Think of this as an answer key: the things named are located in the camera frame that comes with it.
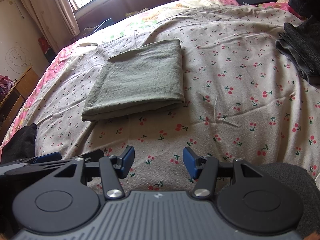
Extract blue item by window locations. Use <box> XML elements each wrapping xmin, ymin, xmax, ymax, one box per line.
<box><xmin>93</xmin><ymin>18</ymin><xmax>114</xmax><ymax>33</ymax></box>

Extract left beige curtain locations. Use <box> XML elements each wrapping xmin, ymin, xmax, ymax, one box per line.
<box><xmin>21</xmin><ymin>0</ymin><xmax>80</xmax><ymax>53</ymax></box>

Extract cherry print bed sheet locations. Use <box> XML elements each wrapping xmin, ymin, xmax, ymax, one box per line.
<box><xmin>15</xmin><ymin>3</ymin><xmax>320</xmax><ymax>196</ymax></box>

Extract green pants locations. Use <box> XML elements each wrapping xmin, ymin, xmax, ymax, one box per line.
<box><xmin>81</xmin><ymin>39</ymin><xmax>185</xmax><ymax>121</ymax></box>

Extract wooden side table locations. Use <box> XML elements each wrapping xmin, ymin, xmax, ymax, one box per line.
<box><xmin>0</xmin><ymin>66</ymin><xmax>40</xmax><ymax>142</ymax></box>

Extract black garment at edge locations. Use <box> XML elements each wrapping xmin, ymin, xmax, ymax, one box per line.
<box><xmin>1</xmin><ymin>124</ymin><xmax>37</xmax><ymax>164</ymax></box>

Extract floral pink quilt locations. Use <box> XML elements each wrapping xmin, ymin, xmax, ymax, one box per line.
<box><xmin>0</xmin><ymin>0</ymin><xmax>301</xmax><ymax>153</ymax></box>

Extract black clothes pile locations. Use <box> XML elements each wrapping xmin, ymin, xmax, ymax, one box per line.
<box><xmin>275</xmin><ymin>0</ymin><xmax>319</xmax><ymax>87</ymax></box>

